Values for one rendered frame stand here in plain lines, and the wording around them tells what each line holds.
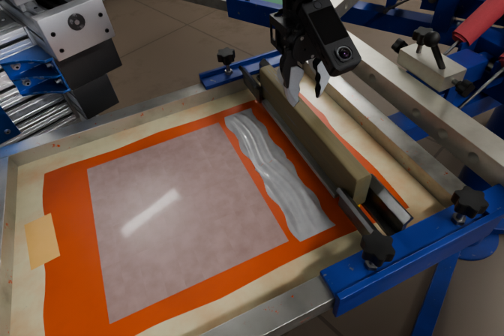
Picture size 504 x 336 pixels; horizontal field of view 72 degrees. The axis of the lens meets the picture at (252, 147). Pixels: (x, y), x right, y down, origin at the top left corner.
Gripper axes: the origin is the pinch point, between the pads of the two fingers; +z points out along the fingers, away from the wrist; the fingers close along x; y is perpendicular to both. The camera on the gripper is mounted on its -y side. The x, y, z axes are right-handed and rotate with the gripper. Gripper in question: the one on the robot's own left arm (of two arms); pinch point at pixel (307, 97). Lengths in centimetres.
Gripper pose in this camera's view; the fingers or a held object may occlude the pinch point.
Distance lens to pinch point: 64.1
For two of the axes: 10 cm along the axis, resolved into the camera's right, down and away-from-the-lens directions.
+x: -9.1, 3.5, -2.3
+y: -4.1, -6.3, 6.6
